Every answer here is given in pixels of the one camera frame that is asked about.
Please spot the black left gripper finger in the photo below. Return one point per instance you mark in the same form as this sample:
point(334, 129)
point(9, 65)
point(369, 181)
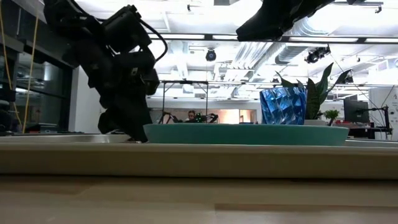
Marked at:
point(110, 123)
point(135, 121)

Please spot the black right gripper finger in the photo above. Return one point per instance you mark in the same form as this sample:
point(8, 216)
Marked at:
point(264, 25)

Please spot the silver metal fork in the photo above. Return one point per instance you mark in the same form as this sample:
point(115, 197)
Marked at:
point(119, 132)

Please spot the blue faceted plastic cup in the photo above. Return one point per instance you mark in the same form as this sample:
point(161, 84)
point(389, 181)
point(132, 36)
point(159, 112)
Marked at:
point(283, 107)

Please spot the teal plate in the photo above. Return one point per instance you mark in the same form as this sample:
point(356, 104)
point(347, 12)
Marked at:
point(245, 135)

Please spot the black background robot arm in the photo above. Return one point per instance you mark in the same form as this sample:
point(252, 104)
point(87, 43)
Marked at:
point(169, 118)
point(206, 118)

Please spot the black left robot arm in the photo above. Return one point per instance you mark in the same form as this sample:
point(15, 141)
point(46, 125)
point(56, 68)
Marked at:
point(77, 37)

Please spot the black monitor on arm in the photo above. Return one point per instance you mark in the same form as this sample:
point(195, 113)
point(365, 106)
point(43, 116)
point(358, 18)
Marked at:
point(356, 111)

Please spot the beige plastic tray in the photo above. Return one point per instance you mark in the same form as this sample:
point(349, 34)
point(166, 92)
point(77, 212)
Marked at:
point(186, 161)

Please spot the ceiling light strip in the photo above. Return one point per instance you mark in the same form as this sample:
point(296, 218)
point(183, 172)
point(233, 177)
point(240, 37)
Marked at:
point(326, 39)

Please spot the black ceiling spotlight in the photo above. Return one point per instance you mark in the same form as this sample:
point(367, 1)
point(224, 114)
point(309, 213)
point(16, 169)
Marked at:
point(211, 55)
point(317, 55)
point(349, 77)

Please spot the person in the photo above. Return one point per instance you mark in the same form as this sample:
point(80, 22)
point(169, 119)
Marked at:
point(191, 115)

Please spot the snake plant in white pot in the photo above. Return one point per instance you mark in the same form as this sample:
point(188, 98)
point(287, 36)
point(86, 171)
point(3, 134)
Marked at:
point(315, 99)

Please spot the small plant in white pot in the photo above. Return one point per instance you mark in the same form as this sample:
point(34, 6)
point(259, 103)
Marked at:
point(332, 114)

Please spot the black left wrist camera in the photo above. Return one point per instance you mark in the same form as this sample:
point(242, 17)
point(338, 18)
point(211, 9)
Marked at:
point(127, 28)

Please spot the black metal frame stand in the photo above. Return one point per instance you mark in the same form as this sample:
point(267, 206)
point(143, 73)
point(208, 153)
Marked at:
point(185, 82)

